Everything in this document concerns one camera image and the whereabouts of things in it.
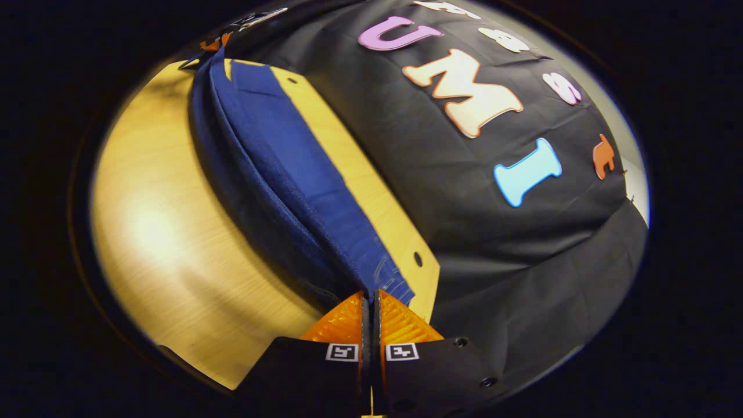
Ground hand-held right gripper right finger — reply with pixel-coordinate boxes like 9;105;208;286
373;289;507;417

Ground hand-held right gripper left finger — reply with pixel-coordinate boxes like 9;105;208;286
237;291;373;417

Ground blue denim jeans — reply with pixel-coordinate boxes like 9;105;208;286
188;46;416;309

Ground black backdrop cloth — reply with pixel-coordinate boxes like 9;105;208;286
221;0;650;402

